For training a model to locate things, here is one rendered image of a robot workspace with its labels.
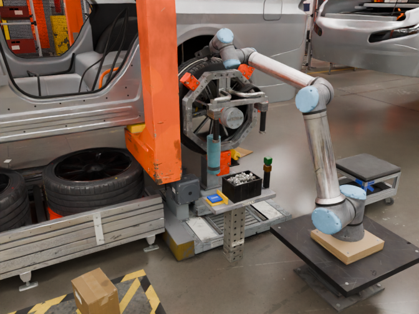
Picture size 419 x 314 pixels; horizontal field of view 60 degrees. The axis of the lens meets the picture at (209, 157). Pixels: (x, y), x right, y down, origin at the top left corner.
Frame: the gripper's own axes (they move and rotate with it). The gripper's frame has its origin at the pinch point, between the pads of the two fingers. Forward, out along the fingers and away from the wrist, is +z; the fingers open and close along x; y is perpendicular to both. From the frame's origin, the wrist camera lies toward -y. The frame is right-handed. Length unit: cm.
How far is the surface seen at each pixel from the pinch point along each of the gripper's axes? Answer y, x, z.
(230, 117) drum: -2.9, -42.7, -11.9
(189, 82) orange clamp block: -19.3, -14.0, -11.1
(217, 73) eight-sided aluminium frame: 0.4, -14.3, -10.9
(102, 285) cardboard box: -108, -100, -15
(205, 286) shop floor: -57, -130, -10
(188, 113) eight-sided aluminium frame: -24.0, -30.6, -2.0
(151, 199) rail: -63, -72, 11
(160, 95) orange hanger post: -44, -19, -27
